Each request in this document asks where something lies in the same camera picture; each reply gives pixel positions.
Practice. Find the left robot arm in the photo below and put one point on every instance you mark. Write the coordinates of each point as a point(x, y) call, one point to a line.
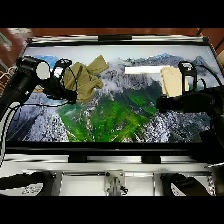
point(23, 78)

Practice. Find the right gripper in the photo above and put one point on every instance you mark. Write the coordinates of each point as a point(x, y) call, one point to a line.
point(169, 103)

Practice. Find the beige folded garment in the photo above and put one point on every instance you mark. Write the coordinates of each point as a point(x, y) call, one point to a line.
point(171, 81)

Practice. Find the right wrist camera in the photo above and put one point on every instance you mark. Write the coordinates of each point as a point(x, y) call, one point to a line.
point(187, 71)

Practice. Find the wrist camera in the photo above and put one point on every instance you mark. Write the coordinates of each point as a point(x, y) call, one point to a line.
point(187, 71)
point(61, 66)

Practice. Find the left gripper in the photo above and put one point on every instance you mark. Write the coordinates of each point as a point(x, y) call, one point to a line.
point(63, 90)

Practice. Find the olive shirt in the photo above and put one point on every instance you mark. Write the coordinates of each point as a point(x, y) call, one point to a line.
point(85, 80)

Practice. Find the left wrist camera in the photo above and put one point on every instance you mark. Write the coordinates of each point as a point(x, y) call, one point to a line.
point(61, 66)

